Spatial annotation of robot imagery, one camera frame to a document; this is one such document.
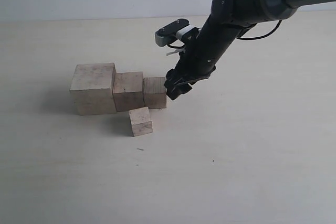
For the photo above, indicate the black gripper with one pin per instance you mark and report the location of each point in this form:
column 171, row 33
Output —
column 200, row 55

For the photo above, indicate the third largest wooden cube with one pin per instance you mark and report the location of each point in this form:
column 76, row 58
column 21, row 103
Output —
column 154, row 92

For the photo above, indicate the second largest wooden cube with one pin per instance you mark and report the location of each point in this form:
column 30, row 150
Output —
column 128, row 91

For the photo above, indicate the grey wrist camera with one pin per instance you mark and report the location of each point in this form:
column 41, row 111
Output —
column 180, row 29

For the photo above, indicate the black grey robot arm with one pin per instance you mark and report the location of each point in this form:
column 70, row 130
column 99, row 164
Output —
column 249, row 13

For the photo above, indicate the smallest wooden cube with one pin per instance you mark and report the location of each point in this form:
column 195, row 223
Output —
column 141, row 122

